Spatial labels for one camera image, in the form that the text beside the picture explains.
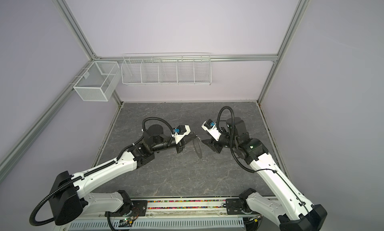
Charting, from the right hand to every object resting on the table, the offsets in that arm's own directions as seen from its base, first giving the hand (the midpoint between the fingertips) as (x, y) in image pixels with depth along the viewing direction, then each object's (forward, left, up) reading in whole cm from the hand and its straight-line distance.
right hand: (207, 136), depth 71 cm
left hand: (-2, +6, +2) cm, 6 cm away
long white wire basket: (+49, +26, +6) cm, 56 cm away
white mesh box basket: (+40, +71, +2) cm, 81 cm away
